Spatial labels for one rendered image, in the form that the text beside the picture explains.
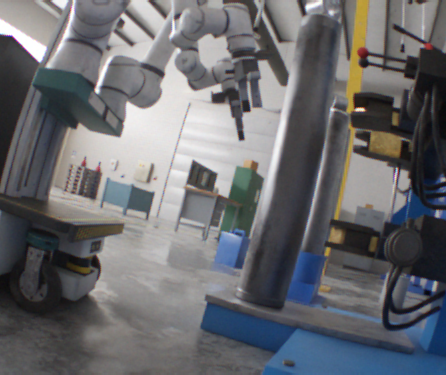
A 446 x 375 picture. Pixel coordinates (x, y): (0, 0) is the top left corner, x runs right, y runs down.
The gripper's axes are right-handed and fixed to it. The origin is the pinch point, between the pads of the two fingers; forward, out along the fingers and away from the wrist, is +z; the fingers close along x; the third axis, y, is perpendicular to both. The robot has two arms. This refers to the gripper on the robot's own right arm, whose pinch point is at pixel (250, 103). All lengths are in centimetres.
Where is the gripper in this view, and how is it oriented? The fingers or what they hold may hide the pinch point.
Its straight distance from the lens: 114.9
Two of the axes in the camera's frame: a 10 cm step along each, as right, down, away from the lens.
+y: -9.8, 1.5, -1.4
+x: 1.5, 1.0, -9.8
